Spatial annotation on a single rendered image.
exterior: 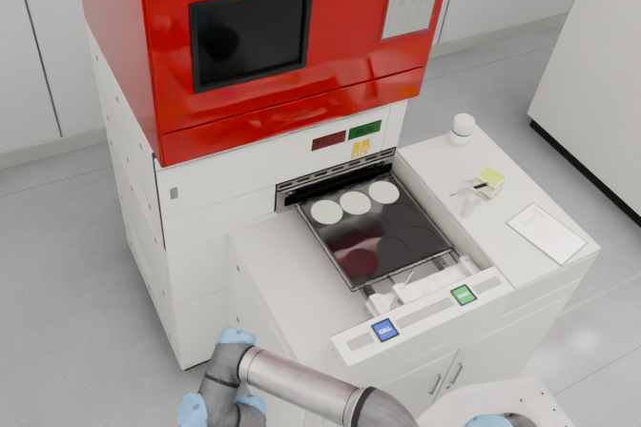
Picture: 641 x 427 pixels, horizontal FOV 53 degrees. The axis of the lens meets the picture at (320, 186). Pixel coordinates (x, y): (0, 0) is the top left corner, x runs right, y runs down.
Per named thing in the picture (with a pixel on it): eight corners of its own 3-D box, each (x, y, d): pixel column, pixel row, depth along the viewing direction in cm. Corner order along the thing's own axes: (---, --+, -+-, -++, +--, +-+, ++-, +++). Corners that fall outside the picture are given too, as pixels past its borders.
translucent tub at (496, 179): (469, 190, 206) (475, 174, 201) (482, 178, 210) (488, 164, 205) (489, 202, 203) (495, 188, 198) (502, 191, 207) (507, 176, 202)
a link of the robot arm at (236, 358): (432, 406, 106) (210, 319, 131) (412, 474, 104) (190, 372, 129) (450, 410, 116) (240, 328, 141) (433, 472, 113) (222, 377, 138)
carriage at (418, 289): (362, 308, 185) (364, 302, 182) (463, 266, 199) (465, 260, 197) (378, 330, 180) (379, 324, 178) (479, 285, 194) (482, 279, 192)
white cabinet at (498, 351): (229, 361, 262) (226, 234, 203) (421, 280, 300) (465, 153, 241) (300, 511, 225) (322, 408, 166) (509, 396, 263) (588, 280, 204)
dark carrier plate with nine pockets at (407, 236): (299, 205, 204) (299, 204, 204) (389, 174, 217) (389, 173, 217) (354, 286, 184) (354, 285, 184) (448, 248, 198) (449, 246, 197)
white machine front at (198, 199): (163, 248, 197) (151, 152, 168) (385, 173, 228) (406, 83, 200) (167, 254, 195) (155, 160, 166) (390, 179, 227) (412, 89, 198)
